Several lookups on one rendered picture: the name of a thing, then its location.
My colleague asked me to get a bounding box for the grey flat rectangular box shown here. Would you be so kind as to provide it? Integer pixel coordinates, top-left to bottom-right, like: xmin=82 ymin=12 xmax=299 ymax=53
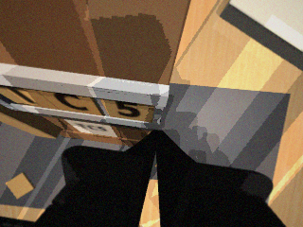
xmin=220 ymin=0 xmax=303 ymax=71

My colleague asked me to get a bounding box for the white paper ticket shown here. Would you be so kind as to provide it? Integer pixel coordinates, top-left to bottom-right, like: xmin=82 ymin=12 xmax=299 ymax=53
xmin=64 ymin=119 xmax=117 ymax=137

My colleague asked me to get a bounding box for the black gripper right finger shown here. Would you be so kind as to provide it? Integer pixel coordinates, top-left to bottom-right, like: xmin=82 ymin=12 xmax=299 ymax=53
xmin=156 ymin=131 xmax=274 ymax=227

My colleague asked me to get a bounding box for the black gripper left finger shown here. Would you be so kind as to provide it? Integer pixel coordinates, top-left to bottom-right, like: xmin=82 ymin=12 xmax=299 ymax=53
xmin=62 ymin=130 xmax=158 ymax=227

